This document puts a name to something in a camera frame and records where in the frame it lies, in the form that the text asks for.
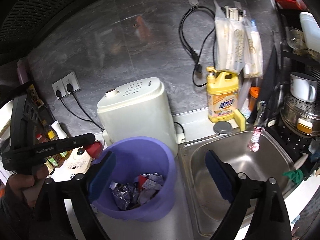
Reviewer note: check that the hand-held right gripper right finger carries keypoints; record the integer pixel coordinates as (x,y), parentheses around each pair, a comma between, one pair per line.
(220,176)

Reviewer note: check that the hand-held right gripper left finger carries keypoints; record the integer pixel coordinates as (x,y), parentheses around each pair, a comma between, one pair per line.
(102,177)

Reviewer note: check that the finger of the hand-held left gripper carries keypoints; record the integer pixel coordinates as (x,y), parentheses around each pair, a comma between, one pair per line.
(77,141)

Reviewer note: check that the red paper scrap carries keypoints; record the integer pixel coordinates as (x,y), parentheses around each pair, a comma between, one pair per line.
(96,151)

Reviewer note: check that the silver foil wrapper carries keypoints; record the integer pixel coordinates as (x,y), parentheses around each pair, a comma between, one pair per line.
(125,196)

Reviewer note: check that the red printed packet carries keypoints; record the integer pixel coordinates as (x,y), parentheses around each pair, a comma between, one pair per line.
(143,181)

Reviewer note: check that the purple plastic bucket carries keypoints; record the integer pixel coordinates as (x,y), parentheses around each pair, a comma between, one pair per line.
(165,200)

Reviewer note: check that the person's left hand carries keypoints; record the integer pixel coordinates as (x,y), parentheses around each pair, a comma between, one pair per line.
(27,190)

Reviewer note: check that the white cap oil sprayer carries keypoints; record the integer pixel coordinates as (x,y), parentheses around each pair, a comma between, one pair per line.
(59,131)

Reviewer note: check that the cream induction cooker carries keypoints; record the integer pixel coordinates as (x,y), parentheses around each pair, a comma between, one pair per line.
(80,163)

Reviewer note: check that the red label oil bottle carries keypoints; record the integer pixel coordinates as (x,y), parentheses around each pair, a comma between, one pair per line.
(41,138)

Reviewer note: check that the green label yellow cap bottle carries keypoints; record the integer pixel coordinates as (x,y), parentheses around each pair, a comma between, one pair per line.
(56,160)

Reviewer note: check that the stainless steel sink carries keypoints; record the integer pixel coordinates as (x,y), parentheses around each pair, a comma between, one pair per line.
(262,170)

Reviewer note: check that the round metal lid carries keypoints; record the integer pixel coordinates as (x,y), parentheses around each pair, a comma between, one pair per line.
(223,128)

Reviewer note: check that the pink faucet extension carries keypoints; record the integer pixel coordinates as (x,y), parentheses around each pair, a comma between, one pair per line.
(256,135)

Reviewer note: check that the yellow sponge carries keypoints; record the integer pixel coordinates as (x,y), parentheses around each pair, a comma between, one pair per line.
(240,120)

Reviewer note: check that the white kitchen appliance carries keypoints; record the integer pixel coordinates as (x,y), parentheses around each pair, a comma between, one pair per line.
(135,115)

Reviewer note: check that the green cloth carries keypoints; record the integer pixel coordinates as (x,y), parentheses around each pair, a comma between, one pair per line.
(295,176)

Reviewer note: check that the yellow dish soap bottle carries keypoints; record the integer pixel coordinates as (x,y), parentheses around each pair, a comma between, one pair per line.
(222,97)

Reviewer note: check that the pink cup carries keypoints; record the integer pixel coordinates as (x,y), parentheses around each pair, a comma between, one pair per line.
(22,72)

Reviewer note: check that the black dotted cloth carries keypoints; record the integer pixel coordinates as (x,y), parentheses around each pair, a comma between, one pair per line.
(292,136)

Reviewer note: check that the orange lid jar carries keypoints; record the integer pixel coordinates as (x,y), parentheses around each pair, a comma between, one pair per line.
(255,97)

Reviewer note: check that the steel steamer pot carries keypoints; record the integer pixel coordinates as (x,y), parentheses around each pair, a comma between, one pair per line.
(292,115)

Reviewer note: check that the white enamel mug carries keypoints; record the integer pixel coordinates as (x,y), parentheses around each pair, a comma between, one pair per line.
(301,87)

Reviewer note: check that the plastic chopstick pack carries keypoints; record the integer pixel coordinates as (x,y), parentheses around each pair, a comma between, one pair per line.
(253,52)

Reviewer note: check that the hanging plastic bags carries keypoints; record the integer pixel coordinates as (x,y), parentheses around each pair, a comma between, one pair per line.
(228,40)

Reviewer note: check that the black range hood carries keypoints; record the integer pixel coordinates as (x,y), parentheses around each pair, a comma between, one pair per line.
(37,5)

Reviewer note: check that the clear glass goblet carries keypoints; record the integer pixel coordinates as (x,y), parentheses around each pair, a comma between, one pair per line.
(295,38)

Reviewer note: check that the white plastic container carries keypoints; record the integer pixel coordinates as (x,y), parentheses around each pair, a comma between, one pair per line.
(310,30)

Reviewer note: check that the white wall socket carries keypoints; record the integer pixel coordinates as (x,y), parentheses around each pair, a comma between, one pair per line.
(71,82)
(58,88)

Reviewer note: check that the clear wall hook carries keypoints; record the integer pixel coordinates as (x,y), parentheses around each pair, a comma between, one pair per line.
(193,1)

